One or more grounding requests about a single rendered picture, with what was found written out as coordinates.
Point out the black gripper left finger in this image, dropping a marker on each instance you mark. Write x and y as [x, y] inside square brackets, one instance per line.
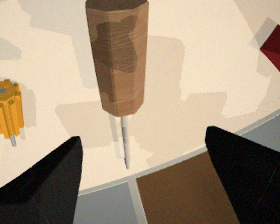
[47, 192]

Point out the orange-handled screwdriver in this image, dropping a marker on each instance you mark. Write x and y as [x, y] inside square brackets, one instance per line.
[11, 112]

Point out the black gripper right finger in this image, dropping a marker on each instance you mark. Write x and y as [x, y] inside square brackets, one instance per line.
[250, 173]

